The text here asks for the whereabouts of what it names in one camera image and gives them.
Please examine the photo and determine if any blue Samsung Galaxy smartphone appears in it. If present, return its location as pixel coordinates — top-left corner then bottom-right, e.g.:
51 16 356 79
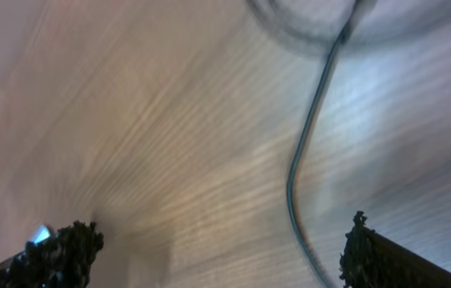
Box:
29 224 53 244

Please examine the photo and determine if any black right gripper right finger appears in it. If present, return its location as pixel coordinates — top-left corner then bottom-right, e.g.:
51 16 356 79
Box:
340 211 451 288

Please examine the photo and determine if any black charger cable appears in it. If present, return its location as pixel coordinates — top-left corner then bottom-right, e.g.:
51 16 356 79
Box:
245 0 451 288

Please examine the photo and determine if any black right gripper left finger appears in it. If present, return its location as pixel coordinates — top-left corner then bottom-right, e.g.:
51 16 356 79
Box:
0 221 104 288

